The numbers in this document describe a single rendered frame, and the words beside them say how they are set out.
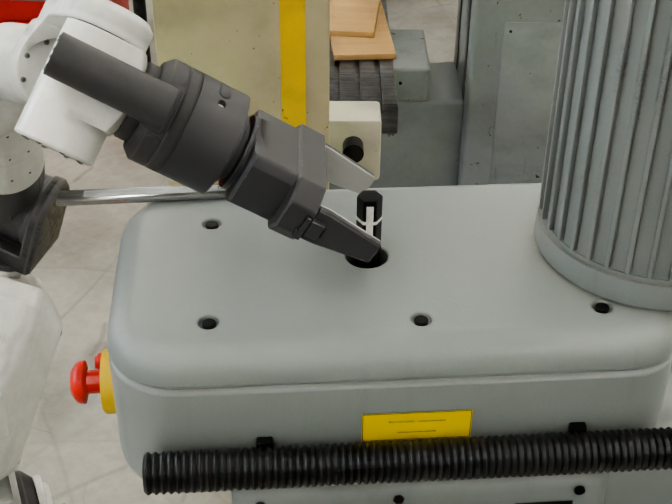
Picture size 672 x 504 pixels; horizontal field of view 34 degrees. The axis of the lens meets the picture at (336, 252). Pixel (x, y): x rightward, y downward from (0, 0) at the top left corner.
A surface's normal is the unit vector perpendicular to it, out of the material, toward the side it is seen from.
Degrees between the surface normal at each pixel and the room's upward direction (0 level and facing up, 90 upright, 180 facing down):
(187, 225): 0
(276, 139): 30
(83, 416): 0
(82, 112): 62
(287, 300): 0
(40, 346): 85
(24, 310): 57
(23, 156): 120
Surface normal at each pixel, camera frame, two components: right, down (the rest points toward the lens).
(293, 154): 0.50, -0.72
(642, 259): -0.36, 0.52
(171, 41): 0.07, 0.56
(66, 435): 0.00, -0.82
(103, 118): 0.29, 0.08
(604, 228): -0.69, 0.41
